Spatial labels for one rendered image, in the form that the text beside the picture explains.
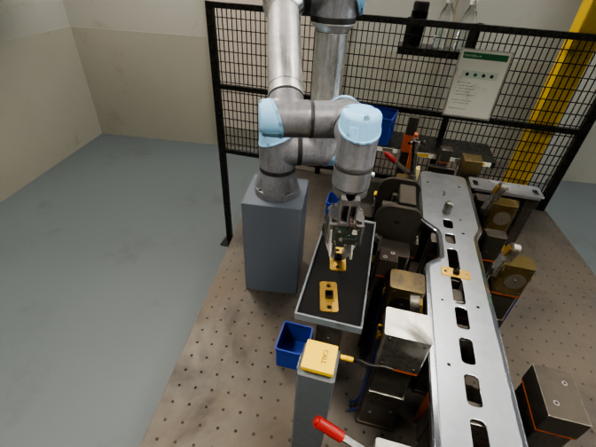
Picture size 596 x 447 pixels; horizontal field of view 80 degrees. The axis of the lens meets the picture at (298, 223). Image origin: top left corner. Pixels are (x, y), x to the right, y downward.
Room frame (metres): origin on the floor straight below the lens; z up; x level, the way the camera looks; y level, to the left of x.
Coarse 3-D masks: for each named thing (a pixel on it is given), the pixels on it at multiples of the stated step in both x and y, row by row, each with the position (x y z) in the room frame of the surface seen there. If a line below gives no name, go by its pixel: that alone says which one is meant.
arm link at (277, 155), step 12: (264, 144) 0.99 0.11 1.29; (276, 144) 0.97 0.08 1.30; (288, 144) 0.99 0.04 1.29; (300, 144) 0.99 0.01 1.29; (264, 156) 0.99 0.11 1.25; (276, 156) 0.97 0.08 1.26; (288, 156) 0.98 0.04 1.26; (300, 156) 0.98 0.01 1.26; (264, 168) 0.99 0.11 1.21; (276, 168) 0.97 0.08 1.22; (288, 168) 0.99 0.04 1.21
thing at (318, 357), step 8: (312, 344) 0.40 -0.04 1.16; (320, 344) 0.40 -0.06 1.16; (328, 344) 0.40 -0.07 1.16; (304, 352) 0.38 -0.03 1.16; (312, 352) 0.38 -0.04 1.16; (320, 352) 0.38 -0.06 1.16; (328, 352) 0.38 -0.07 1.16; (336, 352) 0.38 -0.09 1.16; (304, 360) 0.36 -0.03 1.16; (312, 360) 0.36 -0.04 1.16; (320, 360) 0.36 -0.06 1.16; (328, 360) 0.36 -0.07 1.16; (304, 368) 0.35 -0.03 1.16; (312, 368) 0.35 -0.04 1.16; (320, 368) 0.35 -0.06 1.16; (328, 368) 0.35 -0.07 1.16; (328, 376) 0.34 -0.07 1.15
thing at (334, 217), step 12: (336, 192) 0.60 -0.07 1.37; (336, 204) 0.64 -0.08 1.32; (348, 204) 0.57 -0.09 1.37; (336, 216) 0.59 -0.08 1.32; (348, 216) 0.57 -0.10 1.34; (360, 216) 0.60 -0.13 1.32; (336, 228) 0.57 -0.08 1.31; (348, 228) 0.57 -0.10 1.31; (360, 228) 0.57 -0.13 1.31; (336, 240) 0.57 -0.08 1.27; (348, 240) 0.56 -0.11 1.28; (360, 240) 0.56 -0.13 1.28
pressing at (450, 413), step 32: (448, 192) 1.26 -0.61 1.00; (480, 224) 1.05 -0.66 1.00; (480, 256) 0.87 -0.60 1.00; (448, 288) 0.72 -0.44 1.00; (480, 288) 0.72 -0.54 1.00; (448, 320) 0.60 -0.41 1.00; (480, 320) 0.61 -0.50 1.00; (448, 352) 0.51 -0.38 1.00; (480, 352) 0.51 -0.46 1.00; (448, 384) 0.42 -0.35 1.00; (480, 384) 0.43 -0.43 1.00; (512, 384) 0.44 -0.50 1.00; (448, 416) 0.35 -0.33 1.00; (480, 416) 0.36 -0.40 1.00; (512, 416) 0.36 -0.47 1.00
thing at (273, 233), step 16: (256, 176) 1.12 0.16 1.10; (304, 192) 1.03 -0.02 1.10; (256, 208) 0.94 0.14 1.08; (272, 208) 0.93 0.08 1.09; (288, 208) 0.93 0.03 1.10; (304, 208) 1.02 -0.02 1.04; (256, 224) 0.94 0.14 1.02; (272, 224) 0.93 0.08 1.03; (288, 224) 0.93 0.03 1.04; (304, 224) 1.08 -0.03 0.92; (256, 240) 0.94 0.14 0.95; (272, 240) 0.93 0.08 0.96; (288, 240) 0.93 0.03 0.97; (256, 256) 0.94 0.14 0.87; (272, 256) 0.93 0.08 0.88; (288, 256) 0.93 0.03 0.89; (256, 272) 0.94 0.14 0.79; (272, 272) 0.93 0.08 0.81; (288, 272) 0.93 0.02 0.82; (256, 288) 0.94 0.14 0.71; (272, 288) 0.93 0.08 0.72; (288, 288) 0.93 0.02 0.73
